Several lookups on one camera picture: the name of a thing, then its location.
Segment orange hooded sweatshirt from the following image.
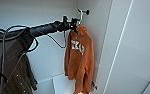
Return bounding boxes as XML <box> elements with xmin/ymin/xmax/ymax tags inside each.
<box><xmin>64</xmin><ymin>23</ymin><xmax>95</xmax><ymax>94</ymax></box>

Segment white wardrobe door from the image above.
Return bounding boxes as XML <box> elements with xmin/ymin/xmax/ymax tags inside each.
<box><xmin>102</xmin><ymin>0</ymin><xmax>150</xmax><ymax>94</ymax></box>

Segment white wardrobe carcass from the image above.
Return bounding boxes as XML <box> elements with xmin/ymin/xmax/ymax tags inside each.
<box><xmin>0</xmin><ymin>0</ymin><xmax>132</xmax><ymax>94</ymax></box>

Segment small dark door hinge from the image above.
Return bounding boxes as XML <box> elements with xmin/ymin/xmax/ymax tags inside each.
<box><xmin>91</xmin><ymin>82</ymin><xmax>99</xmax><ymax>92</ymax></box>

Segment black hanger rail bracket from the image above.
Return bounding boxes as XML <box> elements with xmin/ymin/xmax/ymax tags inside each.
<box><xmin>77</xmin><ymin>8</ymin><xmax>91</xmax><ymax>17</ymax></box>

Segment thin grey gripper cable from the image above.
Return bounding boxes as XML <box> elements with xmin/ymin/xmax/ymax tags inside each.
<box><xmin>45</xmin><ymin>32</ymin><xmax>68</xmax><ymax>50</ymax></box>

